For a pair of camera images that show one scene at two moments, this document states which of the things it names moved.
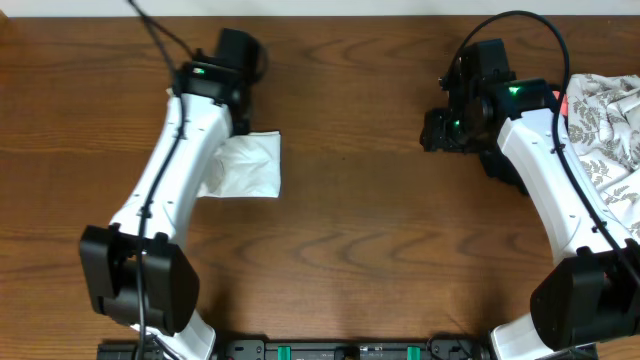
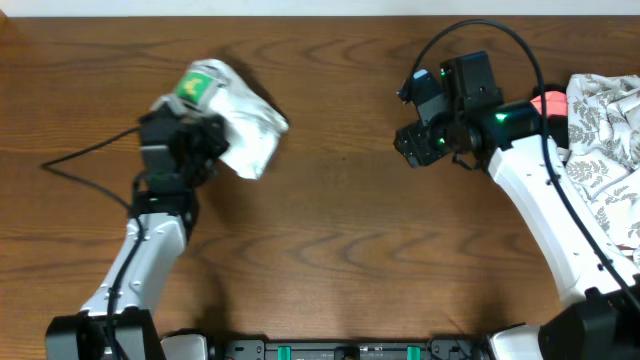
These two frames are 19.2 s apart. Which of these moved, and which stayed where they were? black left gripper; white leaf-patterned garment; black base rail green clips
Moved: black left gripper
Stayed: black base rail green clips; white leaf-patterned garment
